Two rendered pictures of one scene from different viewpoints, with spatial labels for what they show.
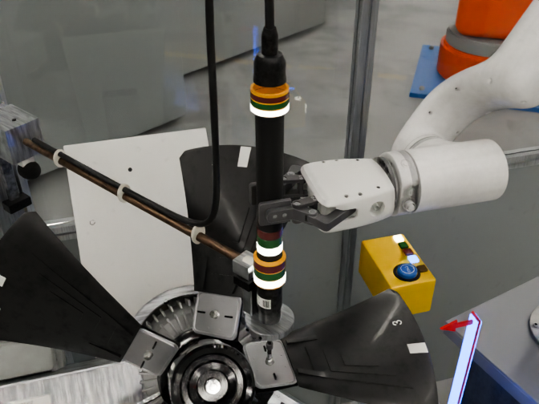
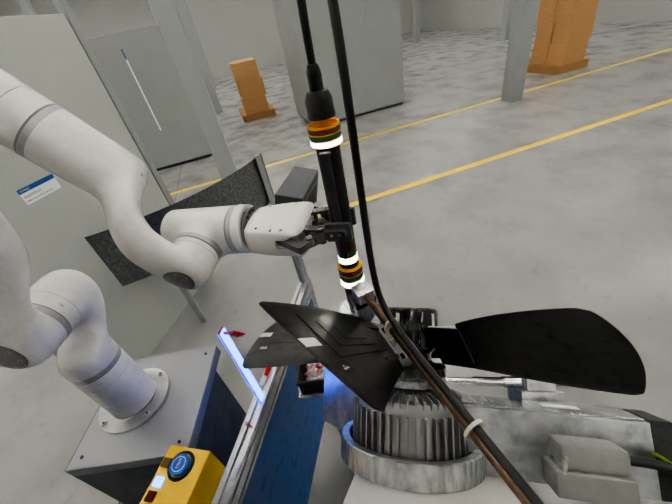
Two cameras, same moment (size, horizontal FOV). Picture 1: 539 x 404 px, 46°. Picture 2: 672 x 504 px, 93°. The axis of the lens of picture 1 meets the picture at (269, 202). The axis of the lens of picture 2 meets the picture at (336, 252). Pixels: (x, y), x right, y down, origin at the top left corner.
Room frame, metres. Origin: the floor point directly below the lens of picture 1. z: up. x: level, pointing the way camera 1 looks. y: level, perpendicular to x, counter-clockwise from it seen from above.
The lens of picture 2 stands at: (1.02, 0.22, 1.75)
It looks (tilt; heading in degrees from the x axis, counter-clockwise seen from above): 37 degrees down; 213
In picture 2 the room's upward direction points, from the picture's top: 12 degrees counter-clockwise
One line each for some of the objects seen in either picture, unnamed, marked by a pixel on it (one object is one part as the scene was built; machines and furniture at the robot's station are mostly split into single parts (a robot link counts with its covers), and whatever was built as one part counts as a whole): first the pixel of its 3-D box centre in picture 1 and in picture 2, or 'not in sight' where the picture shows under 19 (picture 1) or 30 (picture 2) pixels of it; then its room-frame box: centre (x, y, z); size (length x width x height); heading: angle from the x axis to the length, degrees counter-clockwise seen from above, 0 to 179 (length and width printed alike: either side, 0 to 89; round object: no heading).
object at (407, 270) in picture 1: (407, 271); (180, 465); (0.99, -0.28, 1.08); 0.04 x 0.04 x 0.02
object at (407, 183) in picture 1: (395, 183); (246, 228); (0.70, -0.16, 1.48); 0.09 x 0.03 x 0.08; 16
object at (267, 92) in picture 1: (269, 98); (325, 134); (0.65, 0.00, 1.62); 0.04 x 0.04 x 0.03
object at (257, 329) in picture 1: (264, 295); (357, 297); (0.66, 0.01, 1.32); 0.09 x 0.07 x 0.10; 50
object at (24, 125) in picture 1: (10, 132); not in sight; (1.05, 0.48, 1.36); 0.10 x 0.07 x 0.08; 50
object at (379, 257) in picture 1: (395, 276); (180, 500); (1.03, -0.27, 1.02); 0.16 x 0.10 x 0.11; 15
